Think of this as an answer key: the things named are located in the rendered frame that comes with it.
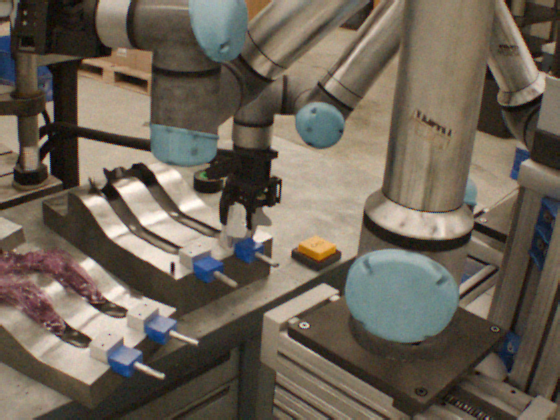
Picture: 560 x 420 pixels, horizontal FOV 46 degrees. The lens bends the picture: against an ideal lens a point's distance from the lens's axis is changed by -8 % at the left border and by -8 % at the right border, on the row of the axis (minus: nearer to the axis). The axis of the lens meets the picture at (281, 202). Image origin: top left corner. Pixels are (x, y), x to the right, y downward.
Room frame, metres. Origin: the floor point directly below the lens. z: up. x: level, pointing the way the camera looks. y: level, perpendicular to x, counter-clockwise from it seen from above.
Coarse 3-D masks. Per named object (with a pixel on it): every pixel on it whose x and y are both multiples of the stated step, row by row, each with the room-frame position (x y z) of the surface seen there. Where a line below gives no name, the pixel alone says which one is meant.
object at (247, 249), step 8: (248, 232) 1.25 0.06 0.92; (240, 240) 1.24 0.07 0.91; (248, 240) 1.24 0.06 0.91; (232, 248) 1.22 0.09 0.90; (240, 248) 1.22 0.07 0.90; (248, 248) 1.21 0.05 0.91; (256, 248) 1.22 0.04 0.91; (264, 248) 1.23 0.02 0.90; (240, 256) 1.21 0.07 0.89; (248, 256) 1.20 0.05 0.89; (256, 256) 1.21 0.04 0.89; (264, 256) 1.20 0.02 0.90; (272, 264) 1.18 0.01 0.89
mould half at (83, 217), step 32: (96, 192) 1.34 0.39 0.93; (128, 192) 1.38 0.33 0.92; (192, 192) 1.46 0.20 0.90; (64, 224) 1.36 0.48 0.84; (96, 224) 1.27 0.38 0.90; (160, 224) 1.32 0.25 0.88; (96, 256) 1.27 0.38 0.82; (128, 256) 1.20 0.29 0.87; (160, 256) 1.18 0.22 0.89; (224, 256) 1.20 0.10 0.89; (160, 288) 1.13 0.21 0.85; (192, 288) 1.13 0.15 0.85; (224, 288) 1.20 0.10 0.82
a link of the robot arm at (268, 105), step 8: (280, 80) 1.22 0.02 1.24; (272, 88) 1.21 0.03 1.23; (280, 88) 1.21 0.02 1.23; (264, 96) 1.20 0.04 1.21; (272, 96) 1.20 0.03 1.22; (280, 96) 1.20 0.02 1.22; (256, 104) 1.20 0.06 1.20; (264, 104) 1.20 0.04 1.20; (272, 104) 1.20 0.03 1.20; (280, 104) 1.20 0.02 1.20; (240, 112) 1.21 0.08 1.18; (248, 112) 1.20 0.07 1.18; (256, 112) 1.20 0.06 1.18; (264, 112) 1.20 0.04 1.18; (272, 112) 1.21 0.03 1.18; (280, 112) 1.21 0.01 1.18; (240, 120) 1.21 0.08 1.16; (248, 120) 1.20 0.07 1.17; (256, 120) 1.20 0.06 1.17; (264, 120) 1.21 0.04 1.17; (272, 120) 1.22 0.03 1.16
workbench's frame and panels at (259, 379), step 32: (256, 320) 1.17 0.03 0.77; (192, 352) 1.04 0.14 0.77; (224, 352) 1.17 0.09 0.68; (256, 352) 1.25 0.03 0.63; (128, 384) 0.93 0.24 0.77; (160, 384) 1.04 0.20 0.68; (192, 384) 1.12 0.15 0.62; (224, 384) 1.20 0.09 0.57; (256, 384) 1.26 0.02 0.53; (64, 416) 0.82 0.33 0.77; (96, 416) 0.92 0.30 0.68; (128, 416) 0.99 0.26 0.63; (160, 416) 1.06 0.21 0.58; (192, 416) 1.12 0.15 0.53; (224, 416) 1.20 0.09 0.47; (256, 416) 1.28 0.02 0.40
